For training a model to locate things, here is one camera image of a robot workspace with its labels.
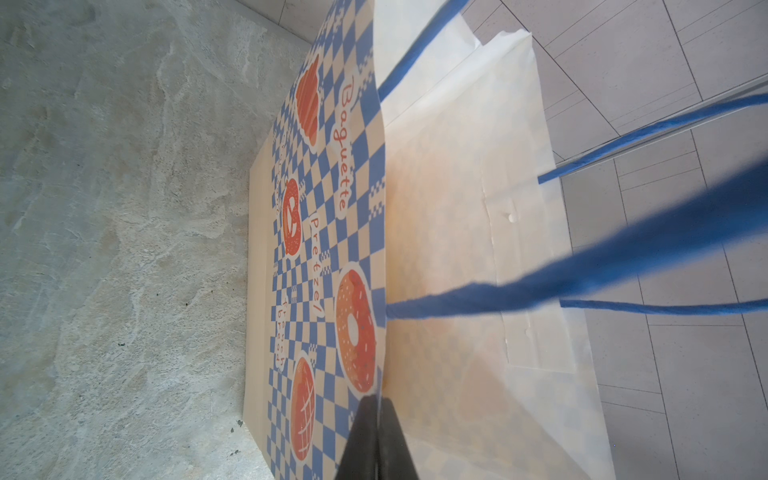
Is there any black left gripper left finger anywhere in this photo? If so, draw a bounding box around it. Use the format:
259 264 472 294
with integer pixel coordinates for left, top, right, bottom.
335 395 379 480

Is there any aluminium corner profile right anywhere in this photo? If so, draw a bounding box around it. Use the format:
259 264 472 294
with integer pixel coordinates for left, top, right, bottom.
544 75 767 181

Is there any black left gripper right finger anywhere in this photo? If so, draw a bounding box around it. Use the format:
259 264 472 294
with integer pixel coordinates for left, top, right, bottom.
377 398 419 480

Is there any blue checkered paper bag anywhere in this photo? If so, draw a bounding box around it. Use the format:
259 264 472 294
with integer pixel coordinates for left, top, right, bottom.
244 1 767 479

